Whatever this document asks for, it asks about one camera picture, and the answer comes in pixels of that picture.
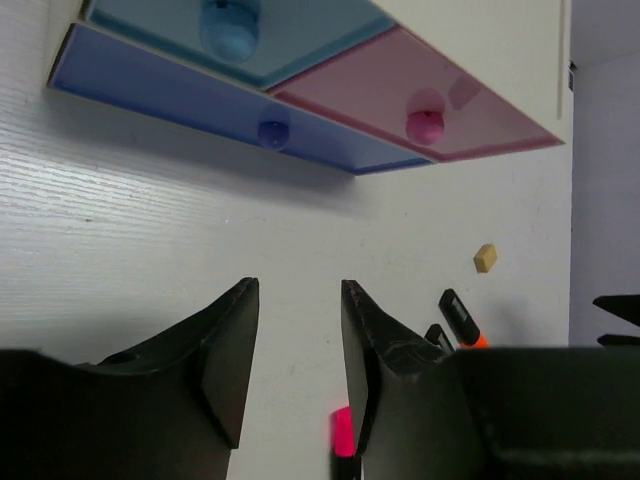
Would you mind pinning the pink drawer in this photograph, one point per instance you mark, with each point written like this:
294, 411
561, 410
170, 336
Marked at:
398, 89

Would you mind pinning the white drawer cabinet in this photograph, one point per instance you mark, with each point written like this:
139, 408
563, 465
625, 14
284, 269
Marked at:
517, 49

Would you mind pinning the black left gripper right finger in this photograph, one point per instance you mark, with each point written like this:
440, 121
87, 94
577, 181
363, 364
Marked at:
410, 414

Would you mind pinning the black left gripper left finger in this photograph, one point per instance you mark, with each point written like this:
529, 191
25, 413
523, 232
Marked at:
171, 407

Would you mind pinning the dark blue drawer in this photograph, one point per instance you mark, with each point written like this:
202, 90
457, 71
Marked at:
101, 68

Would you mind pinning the yellow eraser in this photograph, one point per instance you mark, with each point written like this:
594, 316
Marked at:
485, 258

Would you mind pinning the orange capped highlighter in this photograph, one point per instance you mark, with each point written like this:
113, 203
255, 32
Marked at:
460, 321

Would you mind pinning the light blue drawer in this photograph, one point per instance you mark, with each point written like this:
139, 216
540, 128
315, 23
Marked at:
259, 43

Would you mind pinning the pink capped highlighter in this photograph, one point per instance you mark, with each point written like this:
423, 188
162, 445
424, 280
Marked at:
344, 464

